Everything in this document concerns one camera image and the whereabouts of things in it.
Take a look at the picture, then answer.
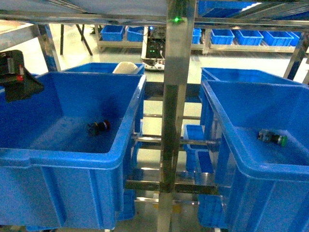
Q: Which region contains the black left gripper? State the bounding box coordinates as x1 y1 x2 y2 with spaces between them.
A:
0 50 44 102

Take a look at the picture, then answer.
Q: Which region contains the blue bin holding red button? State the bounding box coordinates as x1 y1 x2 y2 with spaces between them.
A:
0 72 134 230

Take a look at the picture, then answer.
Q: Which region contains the white round object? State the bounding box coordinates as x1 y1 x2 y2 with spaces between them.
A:
112 62 139 74

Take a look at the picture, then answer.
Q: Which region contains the red mushroom push button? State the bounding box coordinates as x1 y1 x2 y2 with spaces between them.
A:
86 120 111 136

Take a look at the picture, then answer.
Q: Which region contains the blue bin behind right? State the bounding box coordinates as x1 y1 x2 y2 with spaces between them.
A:
199 68 305 130

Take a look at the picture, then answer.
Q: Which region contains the blue bin holding green button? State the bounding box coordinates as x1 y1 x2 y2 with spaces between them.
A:
215 86 309 232

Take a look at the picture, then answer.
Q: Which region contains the steel rack upright post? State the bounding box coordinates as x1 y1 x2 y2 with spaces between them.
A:
157 0 197 232

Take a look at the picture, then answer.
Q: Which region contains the green mushroom push button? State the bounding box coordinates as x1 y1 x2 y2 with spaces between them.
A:
257 129 288 146

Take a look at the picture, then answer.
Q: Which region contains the blue bin behind left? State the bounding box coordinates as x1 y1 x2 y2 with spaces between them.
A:
61 62 145 126

